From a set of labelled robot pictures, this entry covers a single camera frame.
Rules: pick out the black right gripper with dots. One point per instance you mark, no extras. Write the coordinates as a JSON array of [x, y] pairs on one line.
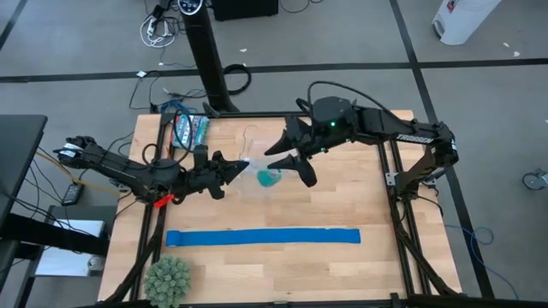
[[306, 137]]

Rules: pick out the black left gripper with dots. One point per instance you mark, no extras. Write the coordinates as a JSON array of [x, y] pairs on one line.
[[205, 175]]

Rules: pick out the clear plastic packet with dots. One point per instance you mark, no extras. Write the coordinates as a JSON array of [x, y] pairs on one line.
[[252, 179]]

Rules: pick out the teal elastic bandage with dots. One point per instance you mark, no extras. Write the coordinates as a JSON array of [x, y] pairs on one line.
[[267, 179]]

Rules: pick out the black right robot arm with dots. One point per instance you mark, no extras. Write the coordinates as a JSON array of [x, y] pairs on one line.
[[385, 124]]

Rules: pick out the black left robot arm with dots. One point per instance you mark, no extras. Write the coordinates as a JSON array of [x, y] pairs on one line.
[[111, 164]]

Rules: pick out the blue elastic bandage strip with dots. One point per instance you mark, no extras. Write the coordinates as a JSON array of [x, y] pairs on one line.
[[265, 236]]

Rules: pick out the teal wipes pack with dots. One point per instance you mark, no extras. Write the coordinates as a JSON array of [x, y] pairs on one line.
[[194, 128]]

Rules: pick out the black tower fan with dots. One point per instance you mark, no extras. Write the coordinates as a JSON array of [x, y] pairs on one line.
[[207, 55]]

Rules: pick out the green spiky plant ball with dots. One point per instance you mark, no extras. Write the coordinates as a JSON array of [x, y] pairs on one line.
[[167, 282]]

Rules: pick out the white floor scrap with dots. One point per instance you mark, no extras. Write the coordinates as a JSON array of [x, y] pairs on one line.
[[141, 74]]

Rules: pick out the black box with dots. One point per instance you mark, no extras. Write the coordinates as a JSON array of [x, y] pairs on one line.
[[244, 8]]

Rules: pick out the black power adapter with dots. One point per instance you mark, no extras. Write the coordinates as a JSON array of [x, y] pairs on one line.
[[73, 194]]

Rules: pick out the white shelf board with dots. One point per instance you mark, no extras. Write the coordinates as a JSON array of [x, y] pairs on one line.
[[64, 261]]

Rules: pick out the black desk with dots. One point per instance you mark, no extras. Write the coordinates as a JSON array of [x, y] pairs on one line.
[[17, 145]]

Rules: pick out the white trash bin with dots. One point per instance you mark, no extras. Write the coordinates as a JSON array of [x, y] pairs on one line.
[[462, 21]]

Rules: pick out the grey caster wheel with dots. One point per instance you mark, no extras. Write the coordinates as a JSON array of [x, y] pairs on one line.
[[535, 179]]

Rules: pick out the black aluminium table frame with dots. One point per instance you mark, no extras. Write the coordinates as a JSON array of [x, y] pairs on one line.
[[156, 231]]

